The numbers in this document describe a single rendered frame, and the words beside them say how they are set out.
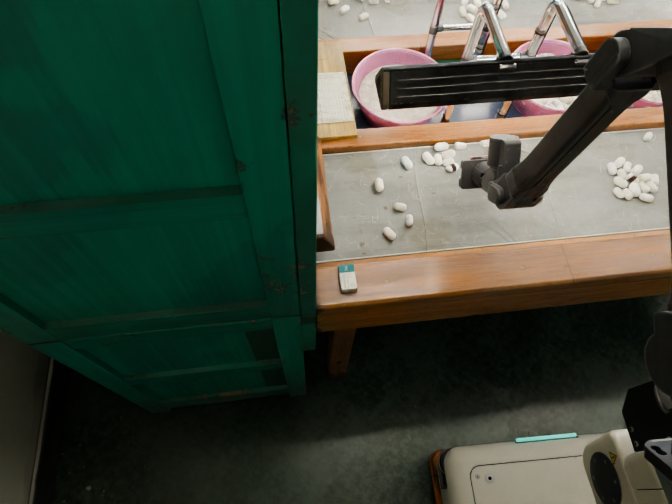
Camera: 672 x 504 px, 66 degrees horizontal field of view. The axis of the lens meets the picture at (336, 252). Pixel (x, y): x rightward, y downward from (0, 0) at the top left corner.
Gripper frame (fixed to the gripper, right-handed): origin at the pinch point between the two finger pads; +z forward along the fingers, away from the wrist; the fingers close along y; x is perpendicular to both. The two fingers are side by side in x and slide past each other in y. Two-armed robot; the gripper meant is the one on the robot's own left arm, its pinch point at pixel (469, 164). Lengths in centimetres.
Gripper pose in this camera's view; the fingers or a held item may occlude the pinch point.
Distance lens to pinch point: 129.3
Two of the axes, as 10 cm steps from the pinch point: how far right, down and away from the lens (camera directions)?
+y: -9.9, 0.9, -1.0
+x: 0.4, 9.2, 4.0
